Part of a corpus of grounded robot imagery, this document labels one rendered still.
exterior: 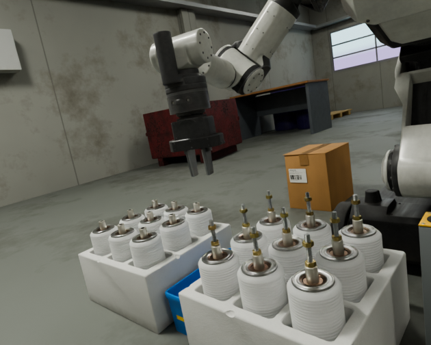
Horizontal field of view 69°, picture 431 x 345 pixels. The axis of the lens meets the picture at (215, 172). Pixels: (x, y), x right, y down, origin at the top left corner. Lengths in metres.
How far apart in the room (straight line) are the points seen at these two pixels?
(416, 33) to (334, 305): 0.64
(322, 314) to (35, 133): 3.95
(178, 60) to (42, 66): 3.84
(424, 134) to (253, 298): 0.58
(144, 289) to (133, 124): 4.03
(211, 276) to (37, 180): 3.65
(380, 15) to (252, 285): 0.65
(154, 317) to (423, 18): 0.99
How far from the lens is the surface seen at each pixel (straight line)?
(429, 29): 0.92
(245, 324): 0.68
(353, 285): 0.71
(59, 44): 4.61
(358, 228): 0.80
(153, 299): 0.96
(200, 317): 0.78
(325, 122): 5.75
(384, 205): 1.11
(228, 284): 0.74
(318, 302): 0.60
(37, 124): 4.29
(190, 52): 0.65
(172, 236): 1.02
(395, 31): 0.92
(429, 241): 0.70
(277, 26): 0.90
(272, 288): 0.66
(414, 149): 0.92
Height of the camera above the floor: 0.57
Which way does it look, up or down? 10 degrees down
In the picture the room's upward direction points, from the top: 10 degrees counter-clockwise
